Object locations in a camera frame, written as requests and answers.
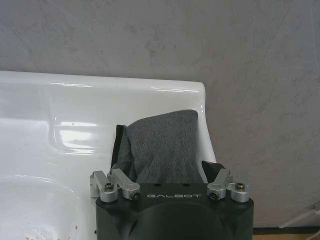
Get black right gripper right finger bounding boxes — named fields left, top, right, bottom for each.
left=201, top=160, right=250, bottom=203

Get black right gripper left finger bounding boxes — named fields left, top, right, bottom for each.
left=89, top=124, right=141, bottom=202

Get grey fluffy towel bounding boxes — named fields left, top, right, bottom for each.
left=117, top=108, right=209, bottom=185

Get white ceramic washbasin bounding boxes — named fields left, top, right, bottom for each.
left=0, top=70, right=217, bottom=240

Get pale thin pipe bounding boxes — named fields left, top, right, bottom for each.
left=279, top=200, right=320, bottom=230

